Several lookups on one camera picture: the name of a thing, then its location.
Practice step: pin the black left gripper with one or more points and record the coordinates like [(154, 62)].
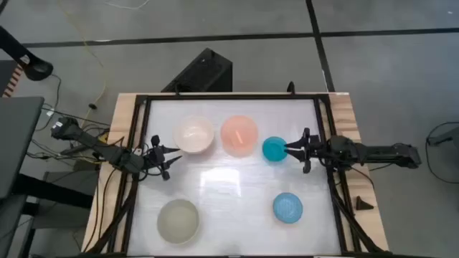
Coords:
[(156, 157)]

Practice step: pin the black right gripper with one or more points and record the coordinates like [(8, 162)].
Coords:
[(312, 150)]

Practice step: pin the small teal bowl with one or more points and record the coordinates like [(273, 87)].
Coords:
[(273, 148)]

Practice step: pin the large pink bowl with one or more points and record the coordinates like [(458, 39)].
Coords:
[(239, 135)]

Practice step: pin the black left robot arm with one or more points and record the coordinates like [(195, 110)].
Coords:
[(93, 143)]

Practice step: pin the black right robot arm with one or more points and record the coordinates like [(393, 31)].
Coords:
[(376, 152)]

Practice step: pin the large white bowl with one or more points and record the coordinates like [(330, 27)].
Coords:
[(193, 134)]

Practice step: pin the small light blue bowl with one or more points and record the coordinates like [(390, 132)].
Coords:
[(287, 208)]

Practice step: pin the large grey-green bowl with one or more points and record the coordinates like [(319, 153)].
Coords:
[(178, 222)]

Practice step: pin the small black cone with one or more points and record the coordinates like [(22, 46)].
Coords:
[(363, 204)]

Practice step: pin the black box case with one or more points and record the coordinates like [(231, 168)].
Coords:
[(201, 73)]

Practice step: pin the grey furniture leg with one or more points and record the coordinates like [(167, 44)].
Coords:
[(446, 137)]

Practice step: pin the grey desk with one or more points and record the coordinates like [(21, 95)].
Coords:
[(18, 143)]

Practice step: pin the orange black striped item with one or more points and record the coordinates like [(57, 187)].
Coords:
[(12, 80)]

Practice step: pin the black frame clamp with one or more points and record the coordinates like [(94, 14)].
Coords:
[(291, 87)]

